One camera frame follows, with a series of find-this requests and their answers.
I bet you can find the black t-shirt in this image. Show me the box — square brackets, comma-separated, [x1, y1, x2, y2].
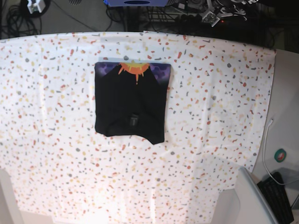
[94, 62, 171, 145]

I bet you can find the terrazzo pattern tablecloth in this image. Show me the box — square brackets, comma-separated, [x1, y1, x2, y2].
[0, 32, 276, 224]

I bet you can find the grey laptop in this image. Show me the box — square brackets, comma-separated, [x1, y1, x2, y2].
[235, 167, 278, 224]

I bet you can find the black keyboard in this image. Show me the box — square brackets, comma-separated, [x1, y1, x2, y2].
[257, 177, 294, 224]

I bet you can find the white cable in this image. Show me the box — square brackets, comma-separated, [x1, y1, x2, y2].
[263, 119, 287, 186]

